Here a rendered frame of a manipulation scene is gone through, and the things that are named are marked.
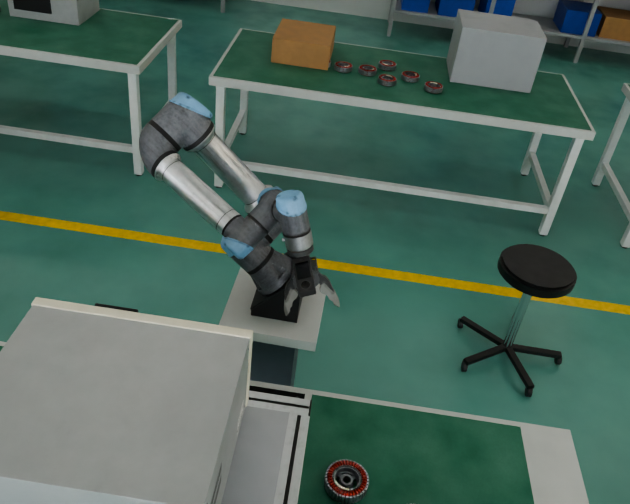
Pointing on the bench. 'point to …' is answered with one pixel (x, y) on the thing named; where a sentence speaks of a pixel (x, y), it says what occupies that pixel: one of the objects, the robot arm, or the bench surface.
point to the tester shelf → (269, 451)
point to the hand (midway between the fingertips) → (313, 313)
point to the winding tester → (111, 408)
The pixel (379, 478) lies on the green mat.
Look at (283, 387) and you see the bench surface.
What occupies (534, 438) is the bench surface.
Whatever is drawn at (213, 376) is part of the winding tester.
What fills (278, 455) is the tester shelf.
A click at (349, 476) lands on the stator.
